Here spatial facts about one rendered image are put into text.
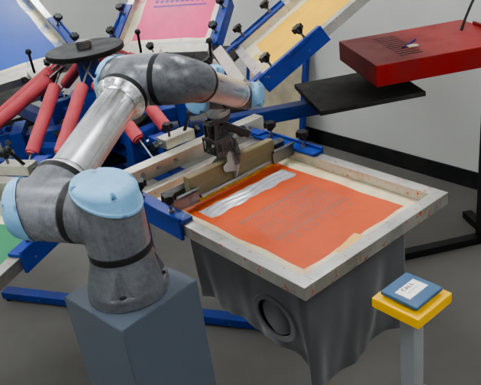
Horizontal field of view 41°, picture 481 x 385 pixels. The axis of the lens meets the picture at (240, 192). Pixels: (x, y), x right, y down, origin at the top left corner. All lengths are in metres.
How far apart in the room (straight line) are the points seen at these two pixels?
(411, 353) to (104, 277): 0.79
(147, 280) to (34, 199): 0.24
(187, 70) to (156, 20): 2.01
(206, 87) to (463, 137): 2.68
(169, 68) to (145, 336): 0.58
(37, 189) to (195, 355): 0.44
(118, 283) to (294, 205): 0.89
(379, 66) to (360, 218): 0.96
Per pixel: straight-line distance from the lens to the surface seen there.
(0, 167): 2.32
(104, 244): 1.12
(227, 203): 1.97
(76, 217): 1.12
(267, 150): 2.12
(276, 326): 1.83
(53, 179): 1.19
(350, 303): 1.85
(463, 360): 2.81
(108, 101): 1.37
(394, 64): 2.67
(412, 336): 1.58
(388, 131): 4.28
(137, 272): 1.15
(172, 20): 3.38
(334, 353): 1.90
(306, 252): 1.69
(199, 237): 1.78
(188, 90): 1.42
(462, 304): 3.09
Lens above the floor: 1.87
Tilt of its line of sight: 27 degrees down
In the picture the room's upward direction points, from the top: 8 degrees counter-clockwise
